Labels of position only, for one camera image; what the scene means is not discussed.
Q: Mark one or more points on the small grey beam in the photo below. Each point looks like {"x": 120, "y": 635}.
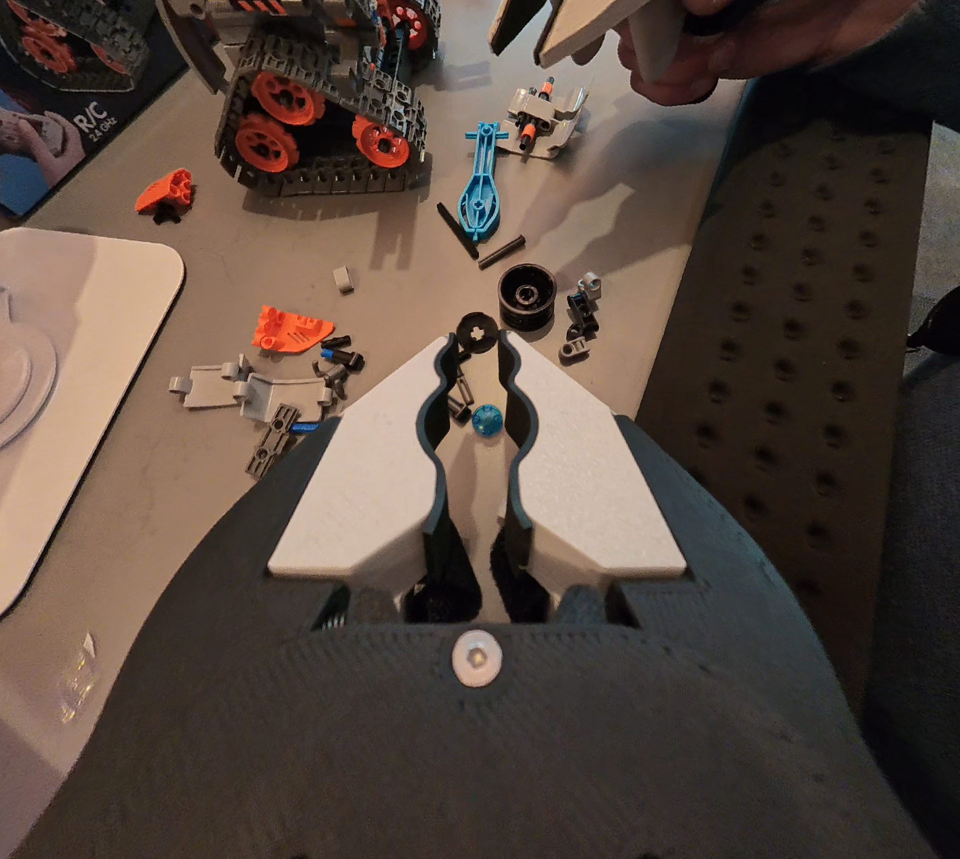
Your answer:
{"x": 344, "y": 280}

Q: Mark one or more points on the black axle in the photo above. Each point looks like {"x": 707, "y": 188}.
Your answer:
{"x": 536, "y": 116}

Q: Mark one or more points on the blue plastic separator tool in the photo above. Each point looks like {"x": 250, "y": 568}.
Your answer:
{"x": 480, "y": 191}

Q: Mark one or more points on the blue pin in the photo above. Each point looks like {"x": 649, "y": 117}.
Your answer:
{"x": 304, "y": 428}

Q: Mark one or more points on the person's right forearm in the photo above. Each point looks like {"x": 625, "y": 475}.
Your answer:
{"x": 900, "y": 71}

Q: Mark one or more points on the short dark grey axle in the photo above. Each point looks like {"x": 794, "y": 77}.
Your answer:
{"x": 501, "y": 251}

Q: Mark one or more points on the white book stand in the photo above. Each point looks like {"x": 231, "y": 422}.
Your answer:
{"x": 90, "y": 349}

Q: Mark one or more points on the clear plastic scrap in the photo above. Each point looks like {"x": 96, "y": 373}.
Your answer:
{"x": 79, "y": 679}

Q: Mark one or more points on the blue transparent dome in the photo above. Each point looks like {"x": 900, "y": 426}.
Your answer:
{"x": 487, "y": 419}

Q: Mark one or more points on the black round brick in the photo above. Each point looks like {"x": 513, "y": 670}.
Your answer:
{"x": 476, "y": 334}

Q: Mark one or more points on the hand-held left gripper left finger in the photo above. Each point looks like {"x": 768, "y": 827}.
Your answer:
{"x": 352, "y": 499}

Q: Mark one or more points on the orange sloped panel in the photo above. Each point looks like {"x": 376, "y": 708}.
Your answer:
{"x": 289, "y": 332}

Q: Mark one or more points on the grey panel hinge assembly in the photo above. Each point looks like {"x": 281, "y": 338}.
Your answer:
{"x": 559, "y": 120}

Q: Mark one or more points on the light grey cross connector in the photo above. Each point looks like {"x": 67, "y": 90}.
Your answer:
{"x": 593, "y": 284}

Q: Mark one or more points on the black spoked wheel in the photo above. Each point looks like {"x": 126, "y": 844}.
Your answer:
{"x": 527, "y": 296}

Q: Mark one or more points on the dark grey frame connector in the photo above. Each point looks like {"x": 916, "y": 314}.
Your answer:
{"x": 271, "y": 439}

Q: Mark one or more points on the black thin beam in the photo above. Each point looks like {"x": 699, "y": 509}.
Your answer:
{"x": 582, "y": 316}

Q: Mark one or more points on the light grey axle connector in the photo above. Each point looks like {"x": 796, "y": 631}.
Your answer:
{"x": 574, "y": 351}

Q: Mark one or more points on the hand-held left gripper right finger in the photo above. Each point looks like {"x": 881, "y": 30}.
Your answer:
{"x": 600, "y": 499}

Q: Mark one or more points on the orange curved piece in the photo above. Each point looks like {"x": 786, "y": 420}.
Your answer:
{"x": 161, "y": 191}

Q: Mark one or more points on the grey orange toy tracked robot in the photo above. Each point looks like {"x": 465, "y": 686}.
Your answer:
{"x": 300, "y": 49}

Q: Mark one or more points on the blue kit box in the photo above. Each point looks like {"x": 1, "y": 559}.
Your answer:
{"x": 67, "y": 49}

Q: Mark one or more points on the grey angled connector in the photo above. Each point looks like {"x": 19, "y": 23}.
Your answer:
{"x": 330, "y": 379}

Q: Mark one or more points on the black dimpled pad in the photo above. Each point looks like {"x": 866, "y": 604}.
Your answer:
{"x": 795, "y": 349}

